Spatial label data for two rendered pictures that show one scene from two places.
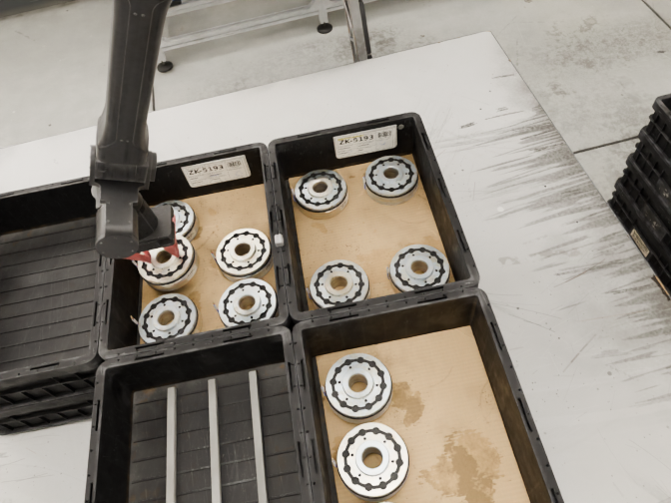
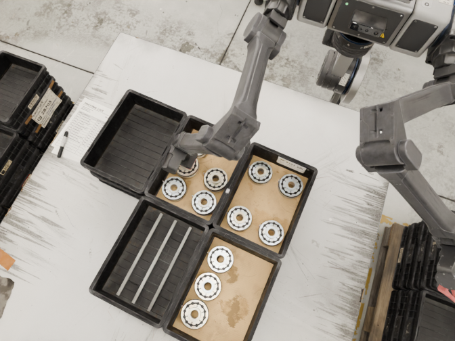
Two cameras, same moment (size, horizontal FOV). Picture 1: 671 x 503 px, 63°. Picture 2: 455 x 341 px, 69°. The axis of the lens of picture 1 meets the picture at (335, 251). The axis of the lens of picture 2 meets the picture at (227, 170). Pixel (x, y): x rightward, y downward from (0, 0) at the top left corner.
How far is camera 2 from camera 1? 0.58 m
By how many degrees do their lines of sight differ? 18
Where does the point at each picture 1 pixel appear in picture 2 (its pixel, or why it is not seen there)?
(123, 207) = (177, 160)
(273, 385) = (194, 236)
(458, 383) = (253, 281)
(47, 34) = not seen: outside the picture
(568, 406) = (290, 310)
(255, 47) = not seen: hidden behind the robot
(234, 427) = (173, 241)
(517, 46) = (442, 109)
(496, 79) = not seen: hidden behind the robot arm
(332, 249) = (248, 198)
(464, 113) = (353, 164)
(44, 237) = (150, 116)
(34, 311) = (132, 148)
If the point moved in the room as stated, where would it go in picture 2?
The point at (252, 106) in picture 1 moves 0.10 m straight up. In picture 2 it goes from (268, 94) to (271, 83)
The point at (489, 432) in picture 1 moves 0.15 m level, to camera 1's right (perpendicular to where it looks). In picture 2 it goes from (250, 304) to (287, 322)
